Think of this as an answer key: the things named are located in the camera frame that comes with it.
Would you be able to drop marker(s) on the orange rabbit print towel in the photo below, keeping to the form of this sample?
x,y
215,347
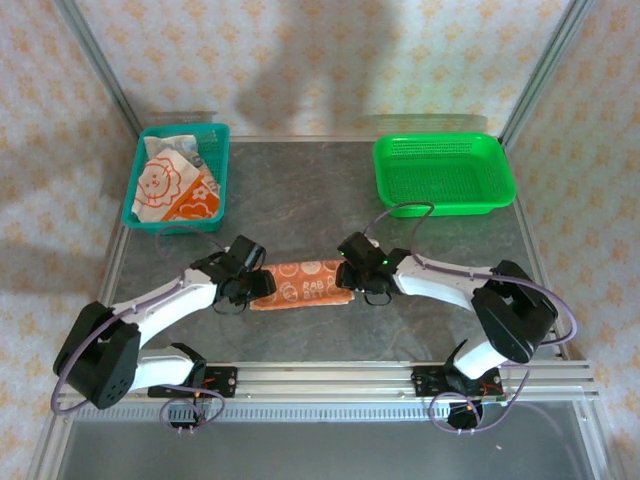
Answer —
x,y
305,287

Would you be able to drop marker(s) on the lion and flower print towel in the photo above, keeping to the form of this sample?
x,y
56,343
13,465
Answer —
x,y
160,185

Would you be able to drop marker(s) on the rabbit lettering print towel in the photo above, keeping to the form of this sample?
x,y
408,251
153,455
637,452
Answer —
x,y
170,142

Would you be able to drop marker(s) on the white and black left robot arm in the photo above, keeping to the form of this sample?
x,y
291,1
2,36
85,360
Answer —
x,y
160,305

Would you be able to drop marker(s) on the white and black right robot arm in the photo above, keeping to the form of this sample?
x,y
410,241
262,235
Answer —
x,y
510,310

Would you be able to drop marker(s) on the bright green plastic basket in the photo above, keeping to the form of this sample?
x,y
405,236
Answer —
x,y
440,175

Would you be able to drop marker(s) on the teal plastic basket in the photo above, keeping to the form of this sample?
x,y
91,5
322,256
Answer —
x,y
220,150

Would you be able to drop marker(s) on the grey metal panel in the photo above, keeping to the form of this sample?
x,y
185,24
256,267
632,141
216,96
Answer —
x,y
320,450

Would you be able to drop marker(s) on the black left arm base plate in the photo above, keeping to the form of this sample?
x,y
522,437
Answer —
x,y
225,382

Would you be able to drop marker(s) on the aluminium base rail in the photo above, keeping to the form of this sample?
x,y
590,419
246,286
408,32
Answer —
x,y
320,380

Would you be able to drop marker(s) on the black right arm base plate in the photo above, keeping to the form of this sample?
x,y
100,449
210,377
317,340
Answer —
x,y
425,382

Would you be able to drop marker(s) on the aluminium table side rail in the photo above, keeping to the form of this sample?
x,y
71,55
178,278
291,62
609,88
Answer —
x,y
530,235
116,255

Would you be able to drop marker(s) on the aluminium frame post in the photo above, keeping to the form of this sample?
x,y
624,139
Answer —
x,y
96,60
552,60

